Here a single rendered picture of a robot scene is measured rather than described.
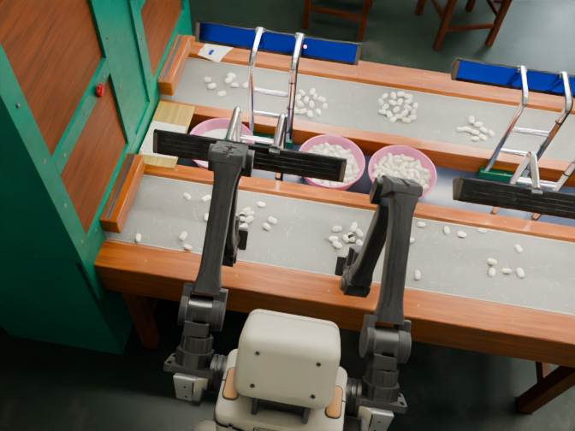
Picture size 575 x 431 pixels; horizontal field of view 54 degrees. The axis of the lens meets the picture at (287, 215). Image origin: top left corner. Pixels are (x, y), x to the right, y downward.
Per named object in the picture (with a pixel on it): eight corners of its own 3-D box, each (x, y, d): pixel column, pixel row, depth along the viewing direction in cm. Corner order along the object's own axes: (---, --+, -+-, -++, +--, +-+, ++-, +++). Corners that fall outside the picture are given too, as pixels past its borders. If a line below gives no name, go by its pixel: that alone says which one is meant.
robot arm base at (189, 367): (162, 370, 127) (215, 380, 126) (167, 335, 126) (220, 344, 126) (172, 358, 135) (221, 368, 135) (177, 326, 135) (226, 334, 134)
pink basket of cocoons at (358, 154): (369, 196, 224) (373, 181, 216) (304, 206, 220) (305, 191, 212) (351, 145, 238) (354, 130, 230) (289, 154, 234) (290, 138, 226)
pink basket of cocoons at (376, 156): (429, 217, 220) (436, 203, 212) (362, 207, 221) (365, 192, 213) (430, 165, 235) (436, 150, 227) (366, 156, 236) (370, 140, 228)
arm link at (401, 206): (389, 165, 132) (430, 172, 132) (374, 175, 145) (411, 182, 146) (365, 360, 126) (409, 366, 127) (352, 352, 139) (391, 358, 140)
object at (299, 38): (292, 149, 235) (299, 65, 199) (245, 142, 236) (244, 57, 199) (298, 116, 246) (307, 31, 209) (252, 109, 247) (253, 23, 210)
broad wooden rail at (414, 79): (568, 141, 260) (588, 112, 245) (182, 82, 267) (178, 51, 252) (565, 122, 267) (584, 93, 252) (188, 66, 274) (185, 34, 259)
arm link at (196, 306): (180, 341, 128) (204, 345, 128) (187, 298, 127) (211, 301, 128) (187, 331, 137) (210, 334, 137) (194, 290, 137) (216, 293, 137)
